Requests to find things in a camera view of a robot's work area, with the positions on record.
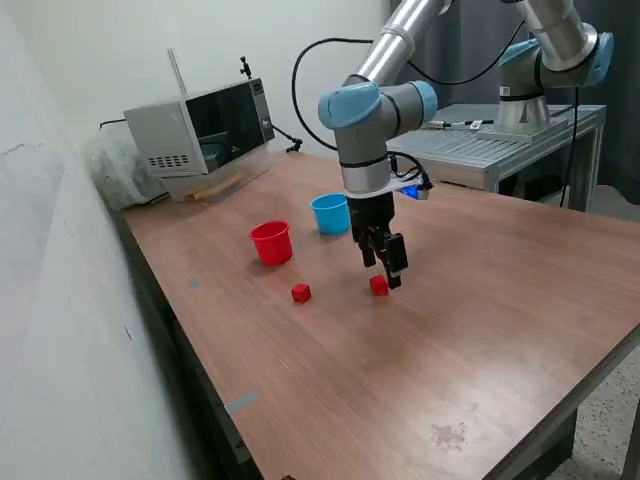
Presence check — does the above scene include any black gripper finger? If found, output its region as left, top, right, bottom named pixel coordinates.
left=355, top=227, right=380, bottom=269
left=372, top=227, right=410, bottom=291

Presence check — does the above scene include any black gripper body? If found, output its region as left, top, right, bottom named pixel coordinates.
left=347, top=192, right=397, bottom=246

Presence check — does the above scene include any blue plastic cup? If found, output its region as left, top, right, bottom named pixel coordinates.
left=309, top=192, right=351, bottom=236

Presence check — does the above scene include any red plastic cup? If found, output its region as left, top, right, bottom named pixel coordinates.
left=248, top=220, right=294, bottom=266

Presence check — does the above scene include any aluminium slotted robot stand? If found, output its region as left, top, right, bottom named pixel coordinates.
left=386, top=103, right=609, bottom=214

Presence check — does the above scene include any clear plastic box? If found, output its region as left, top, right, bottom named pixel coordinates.
left=162, top=149, right=274, bottom=204

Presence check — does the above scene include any wooden stick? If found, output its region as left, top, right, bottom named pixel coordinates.
left=187, top=172, right=246, bottom=201

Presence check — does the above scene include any silver microwave oven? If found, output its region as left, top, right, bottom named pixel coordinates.
left=123, top=77, right=276, bottom=177

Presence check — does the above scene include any grey tape strip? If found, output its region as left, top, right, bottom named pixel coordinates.
left=224, top=391, right=260, bottom=416

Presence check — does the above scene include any thin white rod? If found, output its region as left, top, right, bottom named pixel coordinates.
left=167, top=48, right=189, bottom=96

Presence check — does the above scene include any clear plastic bag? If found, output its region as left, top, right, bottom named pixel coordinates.
left=79, top=122, right=169, bottom=211

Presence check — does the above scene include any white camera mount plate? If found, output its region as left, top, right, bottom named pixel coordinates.
left=345, top=174, right=426, bottom=199

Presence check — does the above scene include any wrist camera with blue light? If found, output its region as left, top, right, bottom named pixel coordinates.
left=402, top=180, right=435, bottom=202

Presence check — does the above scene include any short black camera cable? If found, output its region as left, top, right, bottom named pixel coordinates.
left=388, top=152, right=433, bottom=189

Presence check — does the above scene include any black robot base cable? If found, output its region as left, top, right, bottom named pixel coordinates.
left=424, top=118, right=496, bottom=131

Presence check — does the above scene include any long black arm cable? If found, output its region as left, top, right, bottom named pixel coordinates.
left=291, top=19, right=532, bottom=151

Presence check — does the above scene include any long black floor cable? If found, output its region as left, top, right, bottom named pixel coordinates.
left=558, top=85, right=582, bottom=209

